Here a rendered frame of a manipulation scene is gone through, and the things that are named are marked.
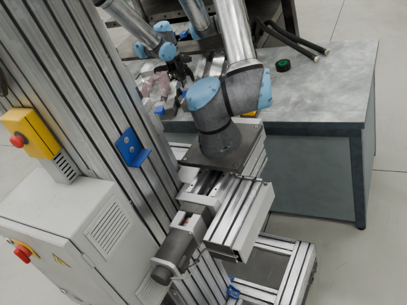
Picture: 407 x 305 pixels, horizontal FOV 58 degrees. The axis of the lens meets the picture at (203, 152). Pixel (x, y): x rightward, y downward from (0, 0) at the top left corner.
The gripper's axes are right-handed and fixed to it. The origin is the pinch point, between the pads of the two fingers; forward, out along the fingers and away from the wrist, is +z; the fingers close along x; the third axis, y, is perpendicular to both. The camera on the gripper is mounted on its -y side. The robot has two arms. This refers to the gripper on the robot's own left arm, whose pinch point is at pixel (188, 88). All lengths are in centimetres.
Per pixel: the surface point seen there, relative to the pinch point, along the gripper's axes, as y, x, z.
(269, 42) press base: -91, 12, 25
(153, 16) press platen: -79, -63, -9
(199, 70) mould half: -22.4, -5.0, 3.3
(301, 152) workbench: 4, 52, 37
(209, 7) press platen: -79, -18, -9
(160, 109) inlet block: 8.9, -15.4, 6.5
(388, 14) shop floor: -261, 75, 93
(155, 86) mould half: -9.6, -27.5, 3.9
